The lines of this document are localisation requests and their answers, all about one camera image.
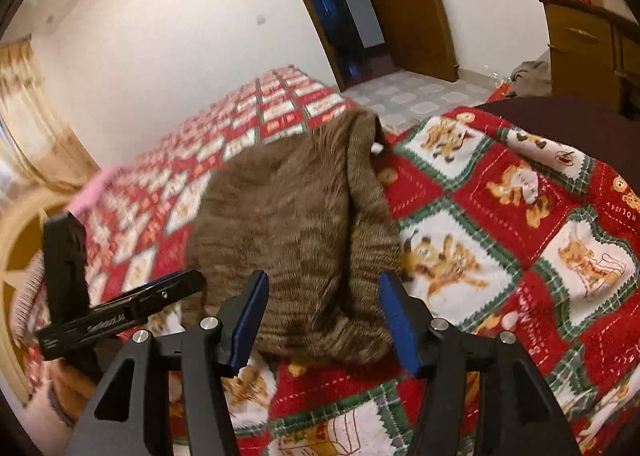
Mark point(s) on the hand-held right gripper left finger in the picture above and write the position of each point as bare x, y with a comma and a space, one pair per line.
245, 326

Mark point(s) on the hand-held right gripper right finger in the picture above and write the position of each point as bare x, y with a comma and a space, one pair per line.
400, 326

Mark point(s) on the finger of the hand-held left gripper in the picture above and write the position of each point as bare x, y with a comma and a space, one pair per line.
170, 293

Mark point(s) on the brown knit sweater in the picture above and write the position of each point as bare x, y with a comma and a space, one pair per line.
280, 216

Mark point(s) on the pile of clothes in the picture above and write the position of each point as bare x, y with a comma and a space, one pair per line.
532, 73

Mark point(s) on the person's left hand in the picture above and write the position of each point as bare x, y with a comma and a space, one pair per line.
75, 393

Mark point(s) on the grey striped pillow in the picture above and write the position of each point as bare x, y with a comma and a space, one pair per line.
30, 296

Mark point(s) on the cream wooden headboard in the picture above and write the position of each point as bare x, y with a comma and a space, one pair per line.
20, 236

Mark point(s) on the pink pillow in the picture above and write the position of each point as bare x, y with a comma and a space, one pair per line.
95, 188

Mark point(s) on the beige patterned curtain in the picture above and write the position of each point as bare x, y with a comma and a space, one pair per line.
35, 126

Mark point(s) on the red printed blanket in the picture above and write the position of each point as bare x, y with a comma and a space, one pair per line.
500, 176

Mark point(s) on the red bag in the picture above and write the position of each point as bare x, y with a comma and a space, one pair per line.
500, 92

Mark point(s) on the dark brown cloth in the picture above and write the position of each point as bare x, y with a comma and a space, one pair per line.
575, 126

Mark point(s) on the brown wooden door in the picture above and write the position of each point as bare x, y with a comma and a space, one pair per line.
400, 26

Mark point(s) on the wooden cabinet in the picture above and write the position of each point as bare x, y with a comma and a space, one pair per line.
580, 51

